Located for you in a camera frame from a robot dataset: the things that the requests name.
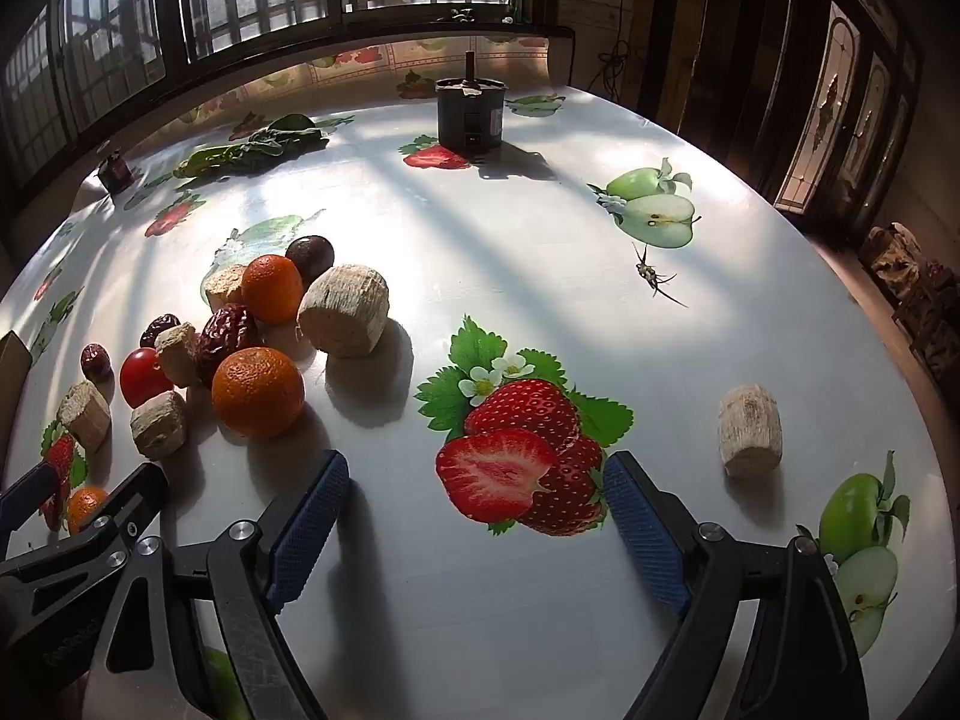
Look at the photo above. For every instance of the large wrinkled red date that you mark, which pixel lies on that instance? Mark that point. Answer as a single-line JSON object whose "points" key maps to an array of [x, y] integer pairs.
{"points": [[225, 337]]}

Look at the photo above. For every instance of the dark-framed window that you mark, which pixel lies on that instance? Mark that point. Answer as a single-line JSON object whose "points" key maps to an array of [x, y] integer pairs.
{"points": [[172, 0]]}

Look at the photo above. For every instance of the small orange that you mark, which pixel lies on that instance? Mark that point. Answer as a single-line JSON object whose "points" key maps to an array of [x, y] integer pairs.
{"points": [[86, 508]]}

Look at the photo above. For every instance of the small dark jar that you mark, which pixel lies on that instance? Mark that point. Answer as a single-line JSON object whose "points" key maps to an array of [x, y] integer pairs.
{"points": [[114, 171]]}

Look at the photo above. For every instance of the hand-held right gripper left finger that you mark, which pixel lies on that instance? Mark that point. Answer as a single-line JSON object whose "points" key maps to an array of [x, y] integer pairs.
{"points": [[311, 517]]}

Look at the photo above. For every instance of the black cylindrical container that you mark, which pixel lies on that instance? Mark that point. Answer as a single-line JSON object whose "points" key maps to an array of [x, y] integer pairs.
{"points": [[465, 120]]}

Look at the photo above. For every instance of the long-legged insect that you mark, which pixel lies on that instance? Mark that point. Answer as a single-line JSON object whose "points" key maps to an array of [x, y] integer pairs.
{"points": [[646, 270]]}

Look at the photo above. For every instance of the large orange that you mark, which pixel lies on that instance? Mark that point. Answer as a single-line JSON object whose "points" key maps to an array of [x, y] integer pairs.
{"points": [[257, 392]]}

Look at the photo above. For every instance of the fruit print tablecloth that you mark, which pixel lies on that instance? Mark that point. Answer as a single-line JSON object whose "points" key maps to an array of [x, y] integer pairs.
{"points": [[525, 277]]}

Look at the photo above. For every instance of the small peeled sugarcane piece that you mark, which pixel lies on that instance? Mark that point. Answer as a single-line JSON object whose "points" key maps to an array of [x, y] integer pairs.
{"points": [[223, 286], [84, 416], [159, 426], [178, 356]]}

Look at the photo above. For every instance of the medium orange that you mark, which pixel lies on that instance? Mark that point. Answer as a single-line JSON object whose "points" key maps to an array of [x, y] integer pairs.
{"points": [[271, 289]]}

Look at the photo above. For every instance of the medium peeled sugarcane piece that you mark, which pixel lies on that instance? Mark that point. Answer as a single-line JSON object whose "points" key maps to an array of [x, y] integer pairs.
{"points": [[750, 431]]}

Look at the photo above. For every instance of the green leafy vegetable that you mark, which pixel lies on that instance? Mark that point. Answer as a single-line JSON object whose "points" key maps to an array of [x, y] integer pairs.
{"points": [[255, 146]]}

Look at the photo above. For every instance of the small dark red date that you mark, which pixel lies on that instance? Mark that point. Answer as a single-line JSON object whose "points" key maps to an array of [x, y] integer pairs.
{"points": [[157, 328]]}

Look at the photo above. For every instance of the stained glass door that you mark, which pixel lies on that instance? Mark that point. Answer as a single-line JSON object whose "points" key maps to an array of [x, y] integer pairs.
{"points": [[840, 105]]}

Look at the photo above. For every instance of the brown wood carving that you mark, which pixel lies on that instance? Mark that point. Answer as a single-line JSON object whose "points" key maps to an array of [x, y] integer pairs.
{"points": [[892, 255]]}

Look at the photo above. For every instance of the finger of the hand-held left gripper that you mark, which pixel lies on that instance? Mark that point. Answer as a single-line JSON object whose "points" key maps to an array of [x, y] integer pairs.
{"points": [[142, 487], [30, 496]]}

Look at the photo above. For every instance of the dark purple passion fruit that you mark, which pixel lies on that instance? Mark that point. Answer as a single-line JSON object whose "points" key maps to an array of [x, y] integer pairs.
{"points": [[313, 253]]}

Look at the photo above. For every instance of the brown cardboard box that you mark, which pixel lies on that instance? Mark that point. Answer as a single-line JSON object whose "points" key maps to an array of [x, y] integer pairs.
{"points": [[11, 382]]}

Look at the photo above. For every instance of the red cherry tomato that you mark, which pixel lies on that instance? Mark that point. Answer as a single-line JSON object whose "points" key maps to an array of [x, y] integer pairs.
{"points": [[139, 379]]}

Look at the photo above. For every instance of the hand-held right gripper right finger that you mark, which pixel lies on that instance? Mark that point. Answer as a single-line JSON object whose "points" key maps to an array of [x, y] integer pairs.
{"points": [[645, 532]]}

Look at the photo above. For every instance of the large peeled sugarcane piece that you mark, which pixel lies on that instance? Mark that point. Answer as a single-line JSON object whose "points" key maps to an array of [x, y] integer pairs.
{"points": [[343, 311]]}

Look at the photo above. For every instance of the small smooth red date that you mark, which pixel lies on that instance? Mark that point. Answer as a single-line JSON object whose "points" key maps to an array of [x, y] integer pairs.
{"points": [[95, 361]]}

